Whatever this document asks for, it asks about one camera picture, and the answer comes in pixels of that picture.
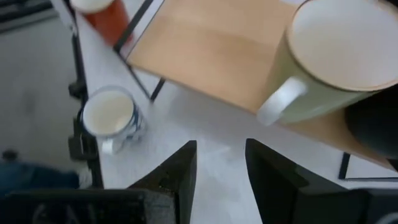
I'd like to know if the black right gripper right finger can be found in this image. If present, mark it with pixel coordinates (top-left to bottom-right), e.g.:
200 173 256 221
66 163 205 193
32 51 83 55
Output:
244 138 398 224

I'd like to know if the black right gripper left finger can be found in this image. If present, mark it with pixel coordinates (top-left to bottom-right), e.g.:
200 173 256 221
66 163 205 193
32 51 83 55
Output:
0 139 198 224

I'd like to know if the blue white floral mug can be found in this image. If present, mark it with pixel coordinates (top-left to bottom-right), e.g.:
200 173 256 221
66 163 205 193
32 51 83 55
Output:
79 85 147 156

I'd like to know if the pale yellow-green mug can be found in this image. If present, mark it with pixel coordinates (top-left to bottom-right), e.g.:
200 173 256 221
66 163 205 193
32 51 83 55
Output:
256 0 398 127

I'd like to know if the person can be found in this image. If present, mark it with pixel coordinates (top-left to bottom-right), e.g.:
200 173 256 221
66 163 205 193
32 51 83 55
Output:
0 160 94 200

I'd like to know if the black aluminium table frame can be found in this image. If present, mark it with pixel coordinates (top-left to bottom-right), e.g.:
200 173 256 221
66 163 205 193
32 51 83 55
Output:
49 0 105 189

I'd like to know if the wooden shelf riser black frame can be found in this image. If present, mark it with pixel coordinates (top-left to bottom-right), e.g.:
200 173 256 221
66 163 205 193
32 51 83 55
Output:
113 0 398 182

